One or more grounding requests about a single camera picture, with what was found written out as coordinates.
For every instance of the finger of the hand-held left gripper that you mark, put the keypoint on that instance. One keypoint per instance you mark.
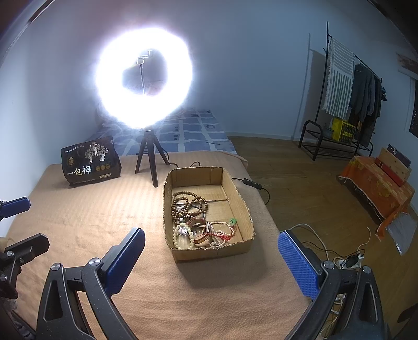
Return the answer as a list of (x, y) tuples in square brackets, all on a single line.
[(16, 206), (29, 245)]

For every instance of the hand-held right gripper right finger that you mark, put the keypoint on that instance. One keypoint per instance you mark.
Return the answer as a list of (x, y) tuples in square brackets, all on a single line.
[(298, 264)]

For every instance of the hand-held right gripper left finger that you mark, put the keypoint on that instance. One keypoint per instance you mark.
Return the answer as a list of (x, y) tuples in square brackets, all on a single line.
[(125, 258)]

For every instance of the cardboard box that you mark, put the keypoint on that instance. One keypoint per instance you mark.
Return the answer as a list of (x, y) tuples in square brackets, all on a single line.
[(209, 251)]

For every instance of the white power strip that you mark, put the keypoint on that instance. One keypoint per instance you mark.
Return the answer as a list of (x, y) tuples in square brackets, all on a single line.
[(343, 263)]

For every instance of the black snack bag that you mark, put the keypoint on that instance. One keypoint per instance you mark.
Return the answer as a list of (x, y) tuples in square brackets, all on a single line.
[(91, 163)]

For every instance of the thin dark bangle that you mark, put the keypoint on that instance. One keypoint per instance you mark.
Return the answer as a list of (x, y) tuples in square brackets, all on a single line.
[(203, 212)]

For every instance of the orange floral cloth table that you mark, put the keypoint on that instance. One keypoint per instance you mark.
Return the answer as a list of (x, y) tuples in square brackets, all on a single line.
[(369, 183)]

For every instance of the silver plastic bag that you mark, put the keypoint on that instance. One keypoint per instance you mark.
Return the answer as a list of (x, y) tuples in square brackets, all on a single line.
[(403, 232)]

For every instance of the black tripod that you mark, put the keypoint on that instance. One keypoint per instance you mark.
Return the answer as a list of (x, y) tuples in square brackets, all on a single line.
[(148, 147)]

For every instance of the black metal clothes rack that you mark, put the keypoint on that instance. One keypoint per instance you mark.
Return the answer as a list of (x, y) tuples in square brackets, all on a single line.
[(308, 137)]

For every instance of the red box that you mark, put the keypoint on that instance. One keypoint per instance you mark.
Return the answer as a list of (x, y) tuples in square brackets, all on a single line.
[(390, 171)]

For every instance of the wooden board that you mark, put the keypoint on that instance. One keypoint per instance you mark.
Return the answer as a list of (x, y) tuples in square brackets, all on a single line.
[(396, 163)]

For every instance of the yellow crate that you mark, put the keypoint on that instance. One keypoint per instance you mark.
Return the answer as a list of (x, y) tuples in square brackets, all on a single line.
[(343, 129)]

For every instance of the blue patterned bedsheet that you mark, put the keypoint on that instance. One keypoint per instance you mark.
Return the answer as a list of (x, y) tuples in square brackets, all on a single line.
[(196, 130)]

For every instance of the dark hanging clothes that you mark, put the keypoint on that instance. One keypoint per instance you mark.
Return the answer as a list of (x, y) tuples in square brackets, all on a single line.
[(362, 91)]

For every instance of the striped towel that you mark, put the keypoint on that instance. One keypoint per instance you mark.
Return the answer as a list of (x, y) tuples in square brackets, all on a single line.
[(338, 78)]

